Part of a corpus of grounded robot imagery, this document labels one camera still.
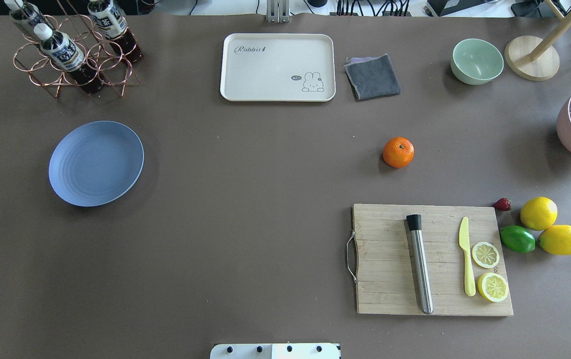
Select blue plate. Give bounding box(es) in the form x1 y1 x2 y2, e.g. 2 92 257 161
48 121 145 207

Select orange mandarin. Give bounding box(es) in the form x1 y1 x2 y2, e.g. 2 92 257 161
382 137 415 168

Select cream rabbit tray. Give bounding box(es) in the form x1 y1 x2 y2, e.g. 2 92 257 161
219 33 336 102

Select grey folded cloth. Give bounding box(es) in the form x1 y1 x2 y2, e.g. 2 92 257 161
344 54 401 101

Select steel muddler black tip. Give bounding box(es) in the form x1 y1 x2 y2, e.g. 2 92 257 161
406 214 434 315

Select wooden cutting board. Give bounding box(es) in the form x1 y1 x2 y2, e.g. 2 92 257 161
352 203 513 317

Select thin lemon slice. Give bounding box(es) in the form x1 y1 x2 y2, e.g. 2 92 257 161
471 241 500 269

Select yellow plastic knife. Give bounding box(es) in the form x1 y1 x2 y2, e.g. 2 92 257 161
458 216 476 296

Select red strawberry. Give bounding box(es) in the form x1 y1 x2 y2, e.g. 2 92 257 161
492 197 512 211

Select green bowl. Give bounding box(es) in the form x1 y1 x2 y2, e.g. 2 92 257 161
451 38 504 85

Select thick lemon half slice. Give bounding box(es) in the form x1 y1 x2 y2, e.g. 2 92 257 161
477 273 509 303

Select tea bottle lower middle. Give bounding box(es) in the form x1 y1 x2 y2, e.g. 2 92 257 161
87 0 144 64

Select tea bottle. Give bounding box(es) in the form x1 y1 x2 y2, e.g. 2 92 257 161
33 23 104 94
87 0 144 64
4 0 54 39

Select green lime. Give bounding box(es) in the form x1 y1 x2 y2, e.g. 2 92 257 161
499 225 536 254

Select yellow lemon near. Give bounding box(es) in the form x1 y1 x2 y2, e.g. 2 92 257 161
520 197 558 230

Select yellow lemon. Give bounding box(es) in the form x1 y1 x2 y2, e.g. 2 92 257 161
520 197 558 230
539 225 571 255

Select tea bottle top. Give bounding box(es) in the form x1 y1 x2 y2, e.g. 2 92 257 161
33 23 104 94

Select wooden stand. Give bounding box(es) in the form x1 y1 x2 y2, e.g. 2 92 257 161
504 0 571 81

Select yellow lemon far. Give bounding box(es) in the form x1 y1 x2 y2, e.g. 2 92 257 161
539 225 571 255

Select tea bottle lower outer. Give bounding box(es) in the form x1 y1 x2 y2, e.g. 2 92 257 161
4 0 54 39

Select aluminium frame post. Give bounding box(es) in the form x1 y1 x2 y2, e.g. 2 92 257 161
266 0 291 23

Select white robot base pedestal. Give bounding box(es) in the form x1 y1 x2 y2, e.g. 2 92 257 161
209 343 342 359

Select copper wire bottle rack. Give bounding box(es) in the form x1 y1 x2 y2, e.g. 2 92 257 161
12 0 140 98

